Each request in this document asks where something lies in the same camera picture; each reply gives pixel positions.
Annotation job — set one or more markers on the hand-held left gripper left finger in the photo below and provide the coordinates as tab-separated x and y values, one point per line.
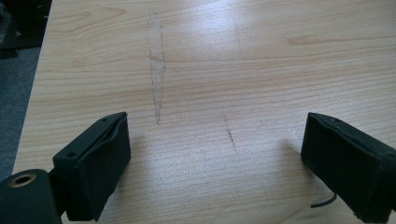
93	168

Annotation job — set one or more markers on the black equipment base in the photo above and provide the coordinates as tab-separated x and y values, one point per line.
21	21

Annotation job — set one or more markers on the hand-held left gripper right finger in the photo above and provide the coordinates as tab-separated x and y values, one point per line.
348	165

